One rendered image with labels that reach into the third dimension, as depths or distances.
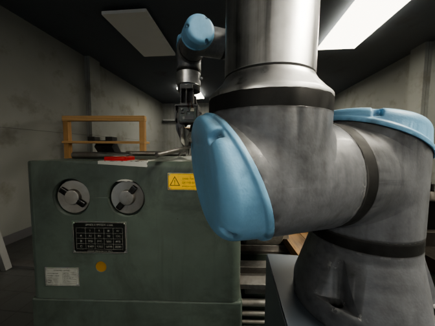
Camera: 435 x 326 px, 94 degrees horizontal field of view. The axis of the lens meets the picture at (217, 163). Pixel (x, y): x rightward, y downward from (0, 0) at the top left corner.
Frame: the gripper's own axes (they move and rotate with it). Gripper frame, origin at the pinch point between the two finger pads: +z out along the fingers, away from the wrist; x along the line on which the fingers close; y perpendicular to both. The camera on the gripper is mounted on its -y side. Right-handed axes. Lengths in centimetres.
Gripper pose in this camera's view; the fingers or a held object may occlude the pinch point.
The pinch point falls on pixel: (189, 151)
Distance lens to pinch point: 67.8
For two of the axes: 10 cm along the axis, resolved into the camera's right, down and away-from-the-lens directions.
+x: 10.0, 0.1, -0.2
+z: -0.1, 10.0, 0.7
